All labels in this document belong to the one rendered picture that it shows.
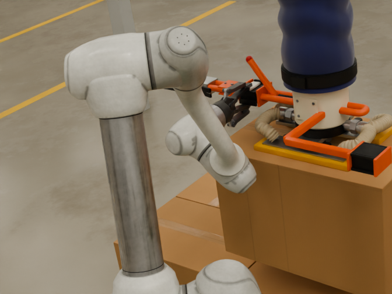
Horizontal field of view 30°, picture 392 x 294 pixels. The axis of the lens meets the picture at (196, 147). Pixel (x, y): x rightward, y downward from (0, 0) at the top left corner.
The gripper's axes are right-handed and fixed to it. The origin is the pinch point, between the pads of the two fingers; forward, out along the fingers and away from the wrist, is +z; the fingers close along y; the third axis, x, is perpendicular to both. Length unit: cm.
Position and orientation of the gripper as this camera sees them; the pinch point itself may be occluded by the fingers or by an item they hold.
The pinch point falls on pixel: (252, 92)
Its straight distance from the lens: 240.9
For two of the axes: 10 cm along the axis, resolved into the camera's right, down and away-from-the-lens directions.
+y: 1.5, 8.9, 4.3
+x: 7.8, 1.6, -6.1
